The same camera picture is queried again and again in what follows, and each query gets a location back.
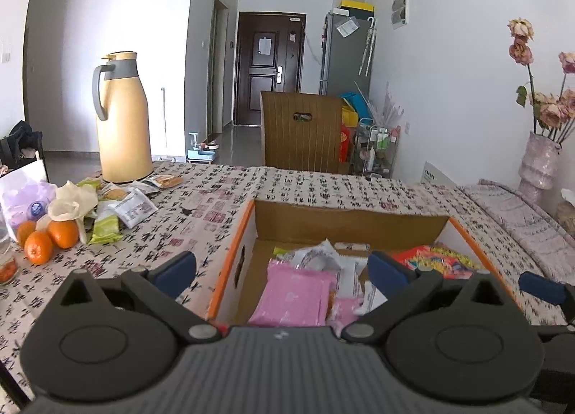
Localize white printed snack packet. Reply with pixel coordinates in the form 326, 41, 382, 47
336, 256, 388, 316

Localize red snack bag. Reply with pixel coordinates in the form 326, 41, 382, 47
392, 246, 482, 279

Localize pink snack packet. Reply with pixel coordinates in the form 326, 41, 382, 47
248, 260, 337, 327

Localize green packet on table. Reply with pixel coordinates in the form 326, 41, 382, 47
89, 212, 123, 244

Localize white packet on table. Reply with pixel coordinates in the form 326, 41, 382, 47
111, 189, 157, 229

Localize red cardboard snack box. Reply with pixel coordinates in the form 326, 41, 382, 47
206, 200, 503, 326

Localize orange fruit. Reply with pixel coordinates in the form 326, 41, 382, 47
47, 220, 79, 250
23, 231, 54, 265

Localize cream crumpled bag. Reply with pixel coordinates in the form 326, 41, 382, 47
48, 181, 98, 244

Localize grey folded table runner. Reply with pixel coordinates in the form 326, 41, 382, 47
461, 180, 574, 285

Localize pink textured vase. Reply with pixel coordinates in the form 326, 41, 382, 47
519, 132, 561, 205

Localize wooden chair back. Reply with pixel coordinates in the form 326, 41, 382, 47
260, 91, 342, 174

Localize yellow thermos jug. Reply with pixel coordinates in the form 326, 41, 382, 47
92, 51, 153, 183

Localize dried pink roses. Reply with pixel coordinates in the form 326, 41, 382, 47
507, 17, 574, 146

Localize grey refrigerator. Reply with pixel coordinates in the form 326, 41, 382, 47
320, 11, 376, 96

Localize dark front door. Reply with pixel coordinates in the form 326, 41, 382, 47
234, 11, 306, 126

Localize wire storage rack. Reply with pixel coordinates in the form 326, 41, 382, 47
350, 118, 401, 179

